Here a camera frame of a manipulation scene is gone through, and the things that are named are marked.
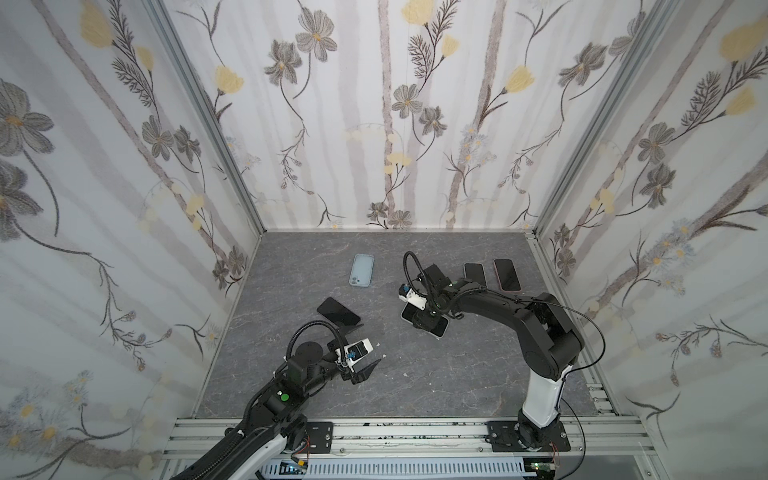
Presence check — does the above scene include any purple-edged black phone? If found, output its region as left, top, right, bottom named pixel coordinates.
left=401, top=303, right=449, bottom=338
left=316, top=297, right=361, bottom=327

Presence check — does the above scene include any light blue phone face down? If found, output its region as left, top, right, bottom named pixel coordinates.
left=462, top=261, right=490, bottom=289

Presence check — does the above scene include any blue-edged phone handled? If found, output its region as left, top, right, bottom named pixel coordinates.
left=494, top=259, right=522, bottom=292

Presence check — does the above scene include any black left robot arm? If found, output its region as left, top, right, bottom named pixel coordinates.
left=175, top=320, right=378, bottom=479

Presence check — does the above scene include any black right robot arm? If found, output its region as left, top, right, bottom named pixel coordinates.
left=398, top=265, right=584, bottom=430

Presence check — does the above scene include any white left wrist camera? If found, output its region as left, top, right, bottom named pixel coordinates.
left=344, top=338, right=373, bottom=367

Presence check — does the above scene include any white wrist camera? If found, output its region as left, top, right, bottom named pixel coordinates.
left=344, top=338, right=373, bottom=367
left=398, top=284, right=428, bottom=310

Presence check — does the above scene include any black corrugated left cable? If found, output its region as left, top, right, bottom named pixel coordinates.
left=285, top=319, right=350, bottom=364

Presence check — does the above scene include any black corrugated cable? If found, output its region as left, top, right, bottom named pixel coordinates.
left=285, top=319, right=350, bottom=364
left=401, top=250, right=433, bottom=298

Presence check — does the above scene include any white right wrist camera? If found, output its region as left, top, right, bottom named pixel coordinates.
left=398, top=284, right=428, bottom=310

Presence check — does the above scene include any black corrugated right cable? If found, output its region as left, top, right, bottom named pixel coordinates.
left=401, top=250, right=433, bottom=298

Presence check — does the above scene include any white cable duct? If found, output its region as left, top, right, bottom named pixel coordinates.
left=259, top=457, right=536, bottom=479

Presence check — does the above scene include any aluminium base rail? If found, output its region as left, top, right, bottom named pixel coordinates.
left=162, top=416, right=656, bottom=461

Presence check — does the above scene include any aluminium corner frame post right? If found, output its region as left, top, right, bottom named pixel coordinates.
left=534, top=1, right=677, bottom=235

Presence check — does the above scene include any aluminium corner frame post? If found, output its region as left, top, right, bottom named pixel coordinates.
left=142, top=0, right=266, bottom=239
left=534, top=1, right=677, bottom=235

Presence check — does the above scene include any aluminium corner frame post left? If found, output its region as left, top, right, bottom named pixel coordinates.
left=142, top=0, right=266, bottom=239

